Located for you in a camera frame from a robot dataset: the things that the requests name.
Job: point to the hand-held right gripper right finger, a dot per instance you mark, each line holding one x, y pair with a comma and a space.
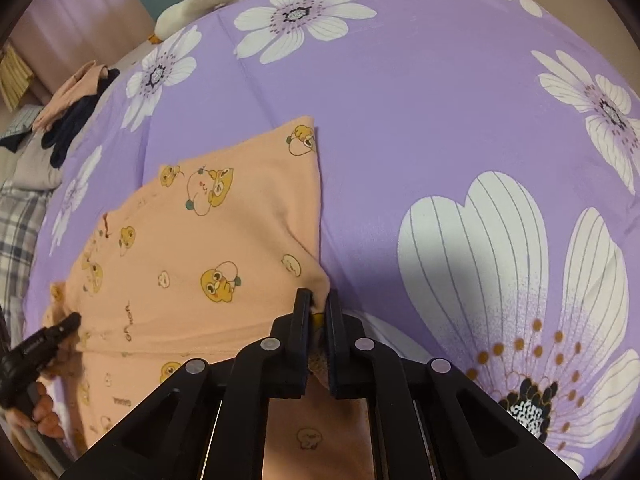
332, 345

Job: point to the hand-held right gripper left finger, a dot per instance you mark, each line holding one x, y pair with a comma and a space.
303, 342

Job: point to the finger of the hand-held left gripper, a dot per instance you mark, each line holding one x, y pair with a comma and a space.
67, 325

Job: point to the orange cartoon print garment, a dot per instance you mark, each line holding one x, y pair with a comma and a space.
225, 240

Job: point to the person's left hand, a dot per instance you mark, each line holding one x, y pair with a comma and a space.
45, 412

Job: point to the plaid pillow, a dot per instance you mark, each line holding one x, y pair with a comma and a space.
20, 220

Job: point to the grey cloth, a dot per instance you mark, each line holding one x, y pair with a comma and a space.
40, 165

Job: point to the navy cloth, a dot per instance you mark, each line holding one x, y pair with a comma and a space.
75, 120

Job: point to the light blue striped cloth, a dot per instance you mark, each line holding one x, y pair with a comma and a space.
20, 121

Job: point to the peach cloth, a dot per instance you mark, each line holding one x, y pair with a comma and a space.
75, 85

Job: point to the purple floral blanket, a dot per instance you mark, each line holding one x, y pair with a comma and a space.
400, 110

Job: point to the wooden slat mat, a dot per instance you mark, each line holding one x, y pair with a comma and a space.
12, 75

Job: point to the pink curtain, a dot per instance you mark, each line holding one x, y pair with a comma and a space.
75, 10

